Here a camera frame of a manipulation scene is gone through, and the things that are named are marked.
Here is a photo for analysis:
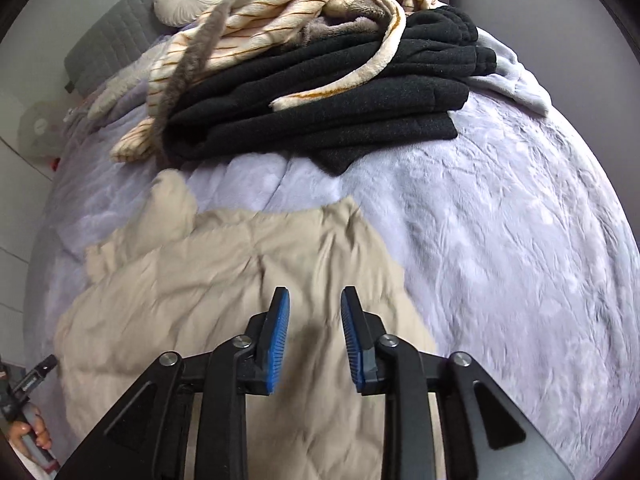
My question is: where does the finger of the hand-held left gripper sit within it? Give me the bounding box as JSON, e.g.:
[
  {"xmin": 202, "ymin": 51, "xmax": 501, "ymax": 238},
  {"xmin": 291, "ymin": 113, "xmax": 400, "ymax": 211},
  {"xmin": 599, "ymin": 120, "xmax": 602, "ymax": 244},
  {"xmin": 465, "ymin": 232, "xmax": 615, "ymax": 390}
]
[{"xmin": 14, "ymin": 355, "xmax": 57, "ymax": 395}]

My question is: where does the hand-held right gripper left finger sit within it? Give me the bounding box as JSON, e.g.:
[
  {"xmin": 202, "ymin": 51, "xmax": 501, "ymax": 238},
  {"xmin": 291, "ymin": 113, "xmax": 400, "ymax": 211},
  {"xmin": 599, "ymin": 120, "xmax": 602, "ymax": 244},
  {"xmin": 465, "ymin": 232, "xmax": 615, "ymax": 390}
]
[{"xmin": 60, "ymin": 286, "xmax": 291, "ymax": 480}]

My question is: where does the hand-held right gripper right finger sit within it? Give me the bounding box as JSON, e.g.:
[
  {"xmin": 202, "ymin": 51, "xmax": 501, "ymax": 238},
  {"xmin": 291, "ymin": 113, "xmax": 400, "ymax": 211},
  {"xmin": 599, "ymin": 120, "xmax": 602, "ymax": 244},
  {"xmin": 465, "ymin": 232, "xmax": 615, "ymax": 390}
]
[{"xmin": 340, "ymin": 286, "xmax": 576, "ymax": 480}]

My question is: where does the beige puffer jacket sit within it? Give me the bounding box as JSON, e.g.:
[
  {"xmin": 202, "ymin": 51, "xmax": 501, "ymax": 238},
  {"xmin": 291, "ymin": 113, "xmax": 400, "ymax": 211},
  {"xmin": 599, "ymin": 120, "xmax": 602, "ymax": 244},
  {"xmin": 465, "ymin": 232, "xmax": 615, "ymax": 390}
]
[{"xmin": 52, "ymin": 169, "xmax": 441, "ymax": 480}]

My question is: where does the person's left hand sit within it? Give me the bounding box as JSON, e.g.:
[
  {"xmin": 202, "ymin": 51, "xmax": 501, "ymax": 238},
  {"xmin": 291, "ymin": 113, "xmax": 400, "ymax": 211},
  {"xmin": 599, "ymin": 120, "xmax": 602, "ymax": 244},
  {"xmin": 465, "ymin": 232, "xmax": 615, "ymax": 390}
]
[{"xmin": 9, "ymin": 411, "xmax": 53, "ymax": 454}]

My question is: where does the lavender embossed blanket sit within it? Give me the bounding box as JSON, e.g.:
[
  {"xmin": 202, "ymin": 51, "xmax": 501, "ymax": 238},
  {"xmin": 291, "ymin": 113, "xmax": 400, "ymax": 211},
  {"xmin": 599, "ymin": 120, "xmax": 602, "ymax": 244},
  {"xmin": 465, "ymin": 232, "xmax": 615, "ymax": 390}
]
[{"xmin": 27, "ymin": 0, "xmax": 640, "ymax": 480}]

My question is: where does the white wardrobe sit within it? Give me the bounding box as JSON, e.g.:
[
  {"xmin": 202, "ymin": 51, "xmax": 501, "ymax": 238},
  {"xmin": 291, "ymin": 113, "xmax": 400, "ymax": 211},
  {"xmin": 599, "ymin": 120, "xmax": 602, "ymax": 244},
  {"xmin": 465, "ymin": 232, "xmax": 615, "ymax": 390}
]
[{"xmin": 0, "ymin": 90, "xmax": 56, "ymax": 311}]

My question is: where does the black folded garment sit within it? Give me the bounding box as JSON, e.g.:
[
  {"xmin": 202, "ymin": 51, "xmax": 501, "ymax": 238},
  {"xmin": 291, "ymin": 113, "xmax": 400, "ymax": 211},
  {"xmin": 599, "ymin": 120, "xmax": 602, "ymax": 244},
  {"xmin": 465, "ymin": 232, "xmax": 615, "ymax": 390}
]
[{"xmin": 162, "ymin": 5, "xmax": 498, "ymax": 177}]

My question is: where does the white electric fan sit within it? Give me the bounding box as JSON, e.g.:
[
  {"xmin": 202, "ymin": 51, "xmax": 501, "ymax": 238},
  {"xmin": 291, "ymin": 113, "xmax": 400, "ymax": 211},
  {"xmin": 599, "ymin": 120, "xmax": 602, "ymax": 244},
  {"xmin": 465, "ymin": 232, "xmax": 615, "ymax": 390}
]
[{"xmin": 17, "ymin": 102, "xmax": 63, "ymax": 161}]

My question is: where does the white quilted garment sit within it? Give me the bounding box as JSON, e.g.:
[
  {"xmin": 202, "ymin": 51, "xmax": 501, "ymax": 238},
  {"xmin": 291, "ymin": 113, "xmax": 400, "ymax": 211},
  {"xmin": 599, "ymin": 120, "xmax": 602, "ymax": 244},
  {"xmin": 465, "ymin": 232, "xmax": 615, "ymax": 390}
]
[{"xmin": 87, "ymin": 67, "xmax": 151, "ymax": 121}]

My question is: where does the light grey cloth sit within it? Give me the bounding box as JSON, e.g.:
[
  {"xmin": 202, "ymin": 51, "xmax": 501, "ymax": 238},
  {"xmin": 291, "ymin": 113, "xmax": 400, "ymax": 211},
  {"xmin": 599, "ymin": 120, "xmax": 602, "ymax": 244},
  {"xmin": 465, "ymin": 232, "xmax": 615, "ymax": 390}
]
[{"xmin": 467, "ymin": 30, "xmax": 553, "ymax": 116}]

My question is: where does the cream striped fleece robe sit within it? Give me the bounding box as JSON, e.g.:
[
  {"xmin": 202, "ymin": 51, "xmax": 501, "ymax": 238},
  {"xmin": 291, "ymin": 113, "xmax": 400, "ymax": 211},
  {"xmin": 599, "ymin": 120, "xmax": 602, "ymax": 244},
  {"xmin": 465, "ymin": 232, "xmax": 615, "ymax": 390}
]
[{"xmin": 109, "ymin": 0, "xmax": 441, "ymax": 163}]

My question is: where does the grey quilted headboard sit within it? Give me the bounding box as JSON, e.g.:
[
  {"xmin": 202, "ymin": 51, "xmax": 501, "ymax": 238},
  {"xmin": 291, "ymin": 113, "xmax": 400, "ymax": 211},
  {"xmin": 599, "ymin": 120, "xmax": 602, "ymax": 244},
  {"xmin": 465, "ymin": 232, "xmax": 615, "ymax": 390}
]
[{"xmin": 64, "ymin": 0, "xmax": 261, "ymax": 95}]

